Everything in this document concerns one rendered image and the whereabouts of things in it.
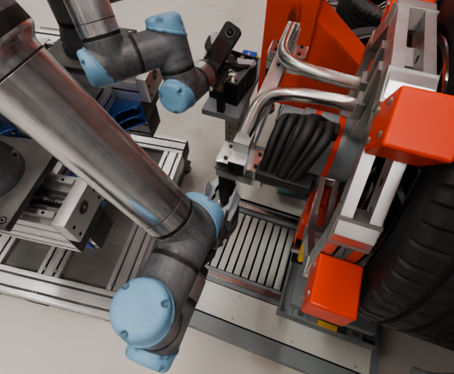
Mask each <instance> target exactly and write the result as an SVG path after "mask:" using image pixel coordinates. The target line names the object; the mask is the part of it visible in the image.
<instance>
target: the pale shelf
mask: <svg viewBox="0 0 454 374"><path fill-rule="evenodd" d="M260 59H261V57H258V61H257V76H256V81H255V82H254V84H253V85H252V86H251V87H250V89H249V91H248V92H247V93H246V95H245V96H244V97H243V99H242V100H241V101H240V103H239V104H238V106H237V107H236V106H233V105H230V104H228V103H226V111H225V113H224V114H219V113H217V100H216V99H214V98H212V97H208V98H207V100H206V102H205V104H204V106H203V108H202V114H205V115H208V116H211V117H216V118H219V119H224V120H228V121H230V122H236V123H239V122H240V119H241V117H242V115H243V113H244V111H245V109H246V106H247V104H248V103H249V100H250V98H251V95H252V94H253V92H254V89H255V87H256V85H257V83H258V80H259V72H260Z"/></svg>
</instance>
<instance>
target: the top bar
mask: <svg viewBox="0 0 454 374"><path fill-rule="evenodd" d="M300 31H301V27H300V29H299V34H298V36H297V38H296V41H292V44H291V47H290V51H291V53H292V54H293V53H294V51H295V48H296V46H297V43H298V40H299V37H300ZM286 70H287V68H286V67H285V66H284V65H283V64H282V62H281V61H280V59H279V57H278V53H276V55H275V57H274V60H273V62H272V64H271V67H270V68H269V71H268V73H267V75H266V78H265V79H264V81H263V84H262V86H261V88H260V91H259V93H258V95H257V96H259V95H260V94H261V93H263V92H264V91H267V90H268V89H271V88H276V87H280V84H281V82H282V81H283V77H284V75H285V73H286ZM272 105H273V103H272V104H270V105H269V106H268V107H267V108H266V109H265V110H264V112H263V113H262V115H261V117H260V120H259V122H258V124H257V127H256V129H255V131H254V143H253V145H252V147H251V150H250V152H249V155H247V154H242V153H240V152H236V151H233V150H232V152H231V155H230V157H229V159H228V172H230V173H233V174H237V175H240V176H243V175H244V174H245V172H246V169H247V167H248V164H249V161H250V159H251V156H252V154H253V152H254V149H255V146H256V144H257V141H258V139H259V137H260V134H261V132H262V130H263V126H264V125H265V122H266V119H267V117H268V115H269V112H270V110H271V108H272Z"/></svg>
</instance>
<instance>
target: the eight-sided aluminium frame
mask: <svg viewBox="0 0 454 374"><path fill-rule="evenodd" d="M438 14H439V10H437V4H436V3H431V2H426V1H418V0H397V1H396V2H393V4H392V7H391V9H390V11H389V12H388V14H387V15H386V16H385V18H384V19H383V21H382V22H381V23H380V24H379V26H378V27H377V29H376V30H374V31H373V32H372V35H371V36H370V38H369V41H368V42H367V44H366V47H365V51H364V53H363V57H362V60H361V63H360V64H359V66H358V69H357V72H356V74H355V76H359V77H361V75H362V73H363V71H367V69H368V67H369V64H370V62H371V61H372V59H374V58H375V55H376V53H377V52H378V49H379V47H380V45H381V43H382V41H383V40H385V41H386V47H385V50H384V59H383V62H384V63H383V67H382V71H381V78H380V82H379V84H378V89H377V92H376V95H375V100H374V103H373V106H372V113H371V115H370V118H369V121H368V124H367V126H366V130H365V132H364V135H363V138H362V140H361V144H360V146H359V149H358V152H357V155H356V157H355V161H354V163H353V166H352V169H351V171H350V174H349V177H348V180H347V182H346V185H345V188H344V190H343V194H342V196H341V199H340V202H339V204H338V205H337V208H336V209H335V204H336V200H337V195H338V189H339V187H340V184H341V182H340V181H337V180H333V179H329V178H327V177H322V176H319V175H318V178H317V181H316V189H315V194H314V197H313V201H312V206H311V209H310V212H309V218H308V221H307V224H306V227H305V229H304V232H303V239H302V244H303V265H302V268H301V271H302V272H303V276H304V277H306V278H307V277H308V276H309V274H308V271H309V269H310V266H311V265H312V263H313V262H314V260H315V259H316V257H317V256H318V255H319V254H320V253H323V254H325V255H329V256H332V257H336V258H339V259H341V260H345V261H348V262H350V263H356V262H357V261H358V260H360V259H361V258H362V257H363V256H364V255H365V254H367V255H368V254H369V253H370V252H371V250H372V248H373V246H374V245H375V243H376V242H377V240H378V238H379V237H380V235H381V233H382V231H383V230H384V221H385V218H386V216H387V213H388V211H389V208H390V206H391V204H392V201H393V198H394V196H395V193H396V191H397V189H398V186H399V183H400V181H401V178H402V176H403V174H404V171H405V168H406V167H407V164H406V163H400V162H397V161H394V160H389V159H386V161H385V163H384V166H383V168H382V171H381V174H380V176H379V178H378V181H377V184H376V186H375V190H374V191H373V194H372V197H371V200H370V201H369V205H368V207H367V210H366V211H365V210H363V209H358V208H357V205H358V202H359V200H360V198H361V194H362V192H363V188H364V186H365V184H366V181H367V178H368V176H369V173H370V170H371V167H372V164H373V162H374V160H375V155H371V154H367V153H365V151H364V148H365V145H366V139H367V137H368V136H369V132H370V130H371V127H372V124H373V121H374V118H375V112H376V110H377V107H378V106H379V105H380V104H381V103H382V102H383V101H384V100H385V99H386V98H387V97H389V96H390V95H391V94H393V93H394V92H395V91H396V90H397V89H399V88H400V87H401V86H402V85H407V86H411V87H415V88H421V89H424V90H428V91H435V92H436V91H437V87H438V82H439V79H440V76H439V75H437V17H438ZM410 42H412V48H415V51H414V62H413V68H412V70H411V69H407V68H404V66H405V58H406V49H407V45H408V44H409V43H410ZM324 186H326V187H329V188H330V192H329V197H328V200H327V204H326V210H325V213H324V217H323V223H322V226H319V225H315V223H316V220H317V215H318V210H319V207H320V201H321V198H322V193H323V188H324ZM334 211H335V212H334ZM338 246H341V248H340V249H339V250H338V251H337V252H336V254H335V255H333V251H334V250H335V249H336V248H337V247H338Z"/></svg>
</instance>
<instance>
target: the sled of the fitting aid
mask: <svg viewBox="0 0 454 374"><path fill-rule="evenodd" d="M291 258H292V255H291ZM291 258H290V261H289V267H288V270H287V273H286V278H285V281H284V285H283V289H282V292H281V296H280V301H279V304H278V307H277V312H276V315H279V316H281V317H284V318H287V319H289V320H291V321H295V322H297V323H299V324H302V325H305V326H307V327H311V328H312V329H316V330H318V331H321V332H324V333H326V334H329V335H332V336H335V337H336V338H340V339H342V340H345V341H348V342H350V343H352V344H356V345H358V346H360V347H363V348H366V349H368V350H370V349H374V348H378V333H379V325H380V324H377V326H376V334H375V335H367V334H364V333H362V332H359V331H356V330H353V329H350V328H348V327H345V326H342V327H341V326H338V325H337V324H333V323H331V322H328V321H325V320H323V319H320V318H317V317H315V316H312V315H309V314H306V313H304V312H302V311H301V310H299V309H296V308H294V307H291V306H289V302H290V299H291V296H292V290H293V286H294V283H295V278H296V274H297V269H298V266H299V264H297V263H293V262H291Z"/></svg>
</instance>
